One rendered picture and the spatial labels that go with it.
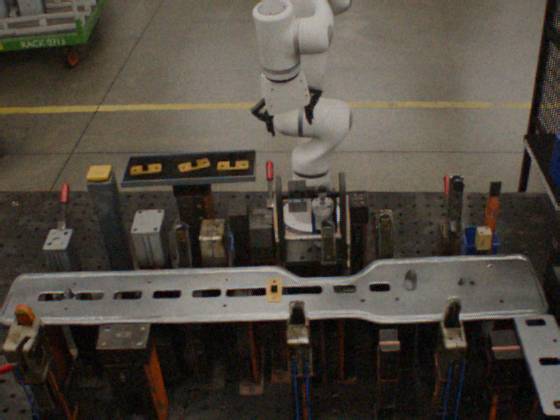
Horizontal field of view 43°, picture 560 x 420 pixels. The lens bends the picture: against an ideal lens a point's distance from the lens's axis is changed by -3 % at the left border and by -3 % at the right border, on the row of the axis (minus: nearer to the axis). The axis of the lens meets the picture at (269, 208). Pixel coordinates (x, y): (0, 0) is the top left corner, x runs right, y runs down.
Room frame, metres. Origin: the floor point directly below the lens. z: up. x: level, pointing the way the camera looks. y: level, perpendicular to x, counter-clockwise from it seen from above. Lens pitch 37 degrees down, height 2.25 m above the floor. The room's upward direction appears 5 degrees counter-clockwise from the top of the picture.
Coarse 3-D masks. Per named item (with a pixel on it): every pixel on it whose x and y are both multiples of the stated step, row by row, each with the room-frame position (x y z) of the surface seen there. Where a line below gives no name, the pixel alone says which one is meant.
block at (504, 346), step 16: (496, 336) 1.13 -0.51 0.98; (512, 336) 1.12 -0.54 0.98; (496, 352) 1.08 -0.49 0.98; (512, 352) 1.08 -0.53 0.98; (496, 368) 1.06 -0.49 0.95; (512, 368) 1.06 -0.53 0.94; (480, 384) 1.13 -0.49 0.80; (496, 384) 1.06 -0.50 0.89; (512, 384) 1.06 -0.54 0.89; (480, 400) 1.11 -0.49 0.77; (496, 400) 1.07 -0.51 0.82; (480, 416) 1.09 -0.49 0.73; (496, 416) 1.07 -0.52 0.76
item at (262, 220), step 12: (252, 216) 1.54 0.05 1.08; (264, 216) 1.54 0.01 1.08; (252, 228) 1.49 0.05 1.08; (264, 228) 1.49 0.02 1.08; (252, 240) 1.49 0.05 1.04; (264, 240) 1.49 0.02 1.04; (252, 252) 1.49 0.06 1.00; (264, 252) 1.49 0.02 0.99; (264, 264) 1.50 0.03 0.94; (264, 288) 1.50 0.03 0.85; (264, 324) 1.50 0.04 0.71
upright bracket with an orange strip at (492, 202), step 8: (496, 184) 1.44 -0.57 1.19; (496, 192) 1.44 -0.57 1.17; (488, 200) 1.44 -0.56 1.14; (496, 200) 1.44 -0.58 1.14; (488, 208) 1.44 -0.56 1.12; (496, 208) 1.44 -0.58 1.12; (488, 216) 1.44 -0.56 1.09; (496, 216) 1.44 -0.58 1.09; (488, 224) 1.44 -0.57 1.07; (480, 320) 1.44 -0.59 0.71
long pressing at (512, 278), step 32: (480, 256) 1.39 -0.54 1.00; (512, 256) 1.38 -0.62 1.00; (32, 288) 1.41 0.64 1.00; (64, 288) 1.40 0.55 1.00; (96, 288) 1.39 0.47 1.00; (128, 288) 1.38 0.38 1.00; (160, 288) 1.38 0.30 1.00; (192, 288) 1.37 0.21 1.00; (224, 288) 1.36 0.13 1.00; (416, 288) 1.30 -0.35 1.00; (448, 288) 1.28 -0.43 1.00; (480, 288) 1.27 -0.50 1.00; (512, 288) 1.26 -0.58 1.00; (0, 320) 1.31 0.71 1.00; (64, 320) 1.29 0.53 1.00; (96, 320) 1.28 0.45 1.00; (128, 320) 1.27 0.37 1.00; (160, 320) 1.26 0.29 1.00; (192, 320) 1.26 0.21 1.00; (224, 320) 1.25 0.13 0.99; (256, 320) 1.24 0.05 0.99; (384, 320) 1.20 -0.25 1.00; (416, 320) 1.19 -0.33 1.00
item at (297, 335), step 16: (288, 320) 1.18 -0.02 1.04; (288, 336) 1.13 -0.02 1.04; (304, 336) 1.13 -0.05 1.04; (288, 352) 1.11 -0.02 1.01; (304, 352) 1.11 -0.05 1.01; (288, 368) 1.12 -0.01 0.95; (304, 368) 1.11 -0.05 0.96; (304, 384) 1.12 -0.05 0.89; (304, 400) 1.12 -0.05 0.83; (288, 416) 1.17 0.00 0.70; (304, 416) 1.11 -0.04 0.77
